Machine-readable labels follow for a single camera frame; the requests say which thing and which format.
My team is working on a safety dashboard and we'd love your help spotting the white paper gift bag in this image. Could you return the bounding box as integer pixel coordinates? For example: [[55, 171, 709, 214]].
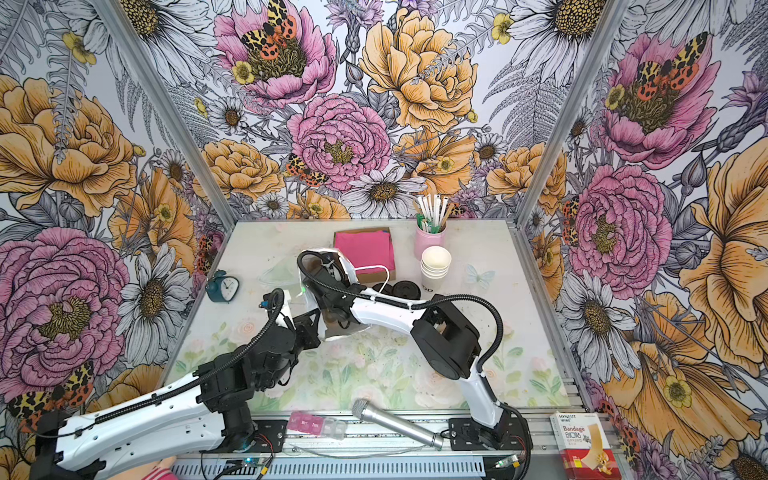
[[296, 250, 388, 349]]

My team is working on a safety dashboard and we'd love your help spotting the black plastic cup lid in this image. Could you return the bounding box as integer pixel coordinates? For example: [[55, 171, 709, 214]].
[[392, 280, 421, 300]]

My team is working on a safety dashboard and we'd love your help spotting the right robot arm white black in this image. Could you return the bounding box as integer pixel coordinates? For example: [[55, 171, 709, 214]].
[[297, 248, 533, 451]]

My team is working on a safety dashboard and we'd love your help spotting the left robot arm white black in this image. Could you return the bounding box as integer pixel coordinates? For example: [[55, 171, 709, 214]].
[[30, 289, 320, 479]]

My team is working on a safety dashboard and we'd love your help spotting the brown cardboard napkin tray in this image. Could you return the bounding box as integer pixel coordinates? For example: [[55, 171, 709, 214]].
[[353, 227, 396, 284]]

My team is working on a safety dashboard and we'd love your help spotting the pink napkin stack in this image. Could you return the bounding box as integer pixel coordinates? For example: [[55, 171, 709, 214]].
[[333, 229, 395, 272]]

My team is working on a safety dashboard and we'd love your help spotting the teal alarm clock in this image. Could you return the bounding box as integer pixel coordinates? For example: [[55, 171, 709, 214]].
[[205, 270, 240, 303]]

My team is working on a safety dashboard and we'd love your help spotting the pink plastic clip box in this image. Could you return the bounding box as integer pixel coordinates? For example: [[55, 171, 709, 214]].
[[287, 411, 348, 440]]

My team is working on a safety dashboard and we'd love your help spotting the silver microphone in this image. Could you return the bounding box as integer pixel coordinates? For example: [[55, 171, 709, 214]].
[[351, 399, 444, 450]]

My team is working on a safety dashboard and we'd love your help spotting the pink straw holder cup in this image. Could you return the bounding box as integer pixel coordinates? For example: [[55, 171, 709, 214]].
[[414, 227, 446, 260]]

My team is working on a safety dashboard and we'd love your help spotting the stack of white paper cups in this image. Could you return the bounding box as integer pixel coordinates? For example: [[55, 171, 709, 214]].
[[420, 246, 452, 293]]

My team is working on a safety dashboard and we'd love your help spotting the plush doll toy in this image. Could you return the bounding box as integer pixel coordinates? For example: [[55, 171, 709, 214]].
[[110, 456, 178, 480]]

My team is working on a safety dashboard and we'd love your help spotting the bandage box red white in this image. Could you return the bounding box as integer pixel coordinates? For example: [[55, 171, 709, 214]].
[[550, 412, 622, 480]]

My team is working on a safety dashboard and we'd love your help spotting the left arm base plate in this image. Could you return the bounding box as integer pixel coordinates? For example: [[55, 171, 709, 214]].
[[241, 419, 287, 454]]

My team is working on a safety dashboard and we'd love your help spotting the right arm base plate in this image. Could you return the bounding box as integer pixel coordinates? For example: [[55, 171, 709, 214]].
[[446, 415, 532, 451]]

